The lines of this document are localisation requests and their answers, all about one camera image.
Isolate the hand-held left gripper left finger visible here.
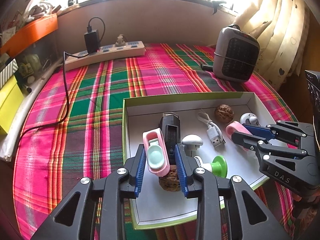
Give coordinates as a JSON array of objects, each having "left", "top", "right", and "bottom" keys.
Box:
[{"left": 30, "top": 144, "right": 147, "bottom": 240}]

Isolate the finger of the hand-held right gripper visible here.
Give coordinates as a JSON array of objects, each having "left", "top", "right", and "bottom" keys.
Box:
[
  {"left": 231, "top": 131, "right": 308, "bottom": 161},
  {"left": 242, "top": 120, "right": 314, "bottom": 146}
]

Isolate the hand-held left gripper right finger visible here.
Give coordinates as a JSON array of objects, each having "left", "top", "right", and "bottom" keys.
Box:
[{"left": 174, "top": 144, "right": 292, "bottom": 240}]

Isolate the brown walnut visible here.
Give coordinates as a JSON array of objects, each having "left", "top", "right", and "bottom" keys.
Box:
[
  {"left": 215, "top": 104, "right": 235, "bottom": 124},
  {"left": 159, "top": 164, "right": 182, "bottom": 193}
]

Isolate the white round panda toy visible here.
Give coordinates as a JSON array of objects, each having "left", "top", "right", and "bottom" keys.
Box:
[{"left": 240, "top": 113, "right": 260, "bottom": 127}]

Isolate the pink case with mint insert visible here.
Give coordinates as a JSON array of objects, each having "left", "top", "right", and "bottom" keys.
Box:
[{"left": 142, "top": 127, "right": 169, "bottom": 177}]

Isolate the white usb cable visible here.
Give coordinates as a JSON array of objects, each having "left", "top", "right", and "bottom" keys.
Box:
[{"left": 197, "top": 109, "right": 225, "bottom": 148}]

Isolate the white mushroom-shaped knob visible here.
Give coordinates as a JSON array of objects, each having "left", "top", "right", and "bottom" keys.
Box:
[{"left": 181, "top": 134, "right": 203, "bottom": 155}]

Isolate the green and white plunger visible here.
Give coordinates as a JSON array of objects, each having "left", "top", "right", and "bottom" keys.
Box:
[{"left": 194, "top": 155, "right": 228, "bottom": 179}]

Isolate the black plastic device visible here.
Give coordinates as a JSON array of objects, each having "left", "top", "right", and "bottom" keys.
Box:
[{"left": 159, "top": 113, "right": 181, "bottom": 163}]

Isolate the green cardboard box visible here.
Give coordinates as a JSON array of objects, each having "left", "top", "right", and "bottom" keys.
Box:
[{"left": 122, "top": 92, "right": 269, "bottom": 230}]

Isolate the grey small fan heater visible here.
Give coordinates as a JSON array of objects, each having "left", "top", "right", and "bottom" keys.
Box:
[{"left": 212, "top": 24, "right": 260, "bottom": 82}]

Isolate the pink green plaid tablecloth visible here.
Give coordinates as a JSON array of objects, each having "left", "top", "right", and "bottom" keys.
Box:
[{"left": 12, "top": 42, "right": 300, "bottom": 240}]

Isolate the cream heart-print curtain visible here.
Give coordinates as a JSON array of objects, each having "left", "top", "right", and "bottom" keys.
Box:
[{"left": 232, "top": 0, "right": 310, "bottom": 92}]

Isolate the beige power strip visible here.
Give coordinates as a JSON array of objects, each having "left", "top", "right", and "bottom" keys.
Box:
[{"left": 64, "top": 41, "right": 146, "bottom": 72}]

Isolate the white shelf board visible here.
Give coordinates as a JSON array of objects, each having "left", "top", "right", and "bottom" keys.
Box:
[{"left": 0, "top": 57, "right": 65, "bottom": 162}]

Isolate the black window latch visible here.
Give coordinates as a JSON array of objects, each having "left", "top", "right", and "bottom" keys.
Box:
[{"left": 212, "top": 0, "right": 227, "bottom": 15}]

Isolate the black charger adapter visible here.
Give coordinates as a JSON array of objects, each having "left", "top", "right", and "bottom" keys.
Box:
[{"left": 84, "top": 29, "right": 100, "bottom": 54}]

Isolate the yellow cardboard box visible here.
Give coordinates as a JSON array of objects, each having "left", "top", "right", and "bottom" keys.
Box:
[{"left": 0, "top": 75, "right": 23, "bottom": 134}]

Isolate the pale green figurine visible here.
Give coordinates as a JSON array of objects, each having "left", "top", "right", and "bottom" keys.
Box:
[{"left": 19, "top": 55, "right": 40, "bottom": 77}]

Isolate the striped cardboard box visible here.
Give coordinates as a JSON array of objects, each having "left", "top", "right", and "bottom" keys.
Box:
[{"left": 0, "top": 59, "right": 19, "bottom": 89}]

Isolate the orange tray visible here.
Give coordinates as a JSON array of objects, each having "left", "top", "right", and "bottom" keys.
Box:
[{"left": 0, "top": 14, "right": 58, "bottom": 57}]

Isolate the pile of papers and packets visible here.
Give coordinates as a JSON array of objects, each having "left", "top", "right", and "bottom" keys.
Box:
[{"left": 15, "top": 0, "right": 63, "bottom": 22}]

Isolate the black charger cable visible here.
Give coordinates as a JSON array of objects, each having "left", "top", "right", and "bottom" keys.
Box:
[{"left": 19, "top": 17, "right": 105, "bottom": 140}]

